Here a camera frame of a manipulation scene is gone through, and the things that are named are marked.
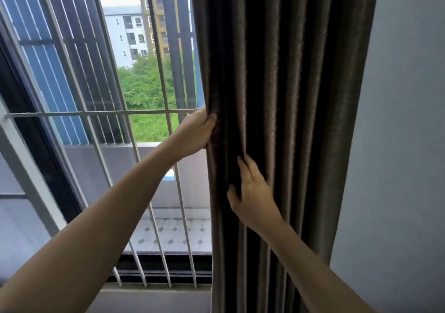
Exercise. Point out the person's right hand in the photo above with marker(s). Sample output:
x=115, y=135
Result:
x=255, y=201

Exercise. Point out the person's left hand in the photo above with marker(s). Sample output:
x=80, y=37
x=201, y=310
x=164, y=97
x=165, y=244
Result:
x=194, y=132

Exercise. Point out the brown curtain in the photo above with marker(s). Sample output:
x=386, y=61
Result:
x=295, y=79

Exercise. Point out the person's right forearm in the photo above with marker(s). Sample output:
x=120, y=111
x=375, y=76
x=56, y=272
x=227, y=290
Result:
x=313, y=278

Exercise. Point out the person's left forearm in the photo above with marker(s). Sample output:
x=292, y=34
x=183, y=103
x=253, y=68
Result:
x=87, y=246

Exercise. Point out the green trees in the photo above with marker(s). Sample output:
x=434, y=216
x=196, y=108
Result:
x=146, y=86

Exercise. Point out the white window security grille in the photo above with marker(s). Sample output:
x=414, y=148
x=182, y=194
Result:
x=104, y=113

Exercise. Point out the dark vertical balcony slats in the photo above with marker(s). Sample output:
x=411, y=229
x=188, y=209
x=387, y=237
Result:
x=170, y=27

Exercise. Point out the yellow apartment building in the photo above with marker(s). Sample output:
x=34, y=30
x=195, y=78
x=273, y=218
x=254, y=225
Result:
x=158, y=20

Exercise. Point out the grey white apartment building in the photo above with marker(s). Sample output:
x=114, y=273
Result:
x=120, y=34

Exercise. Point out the dark window frame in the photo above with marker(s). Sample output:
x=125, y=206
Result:
x=45, y=156

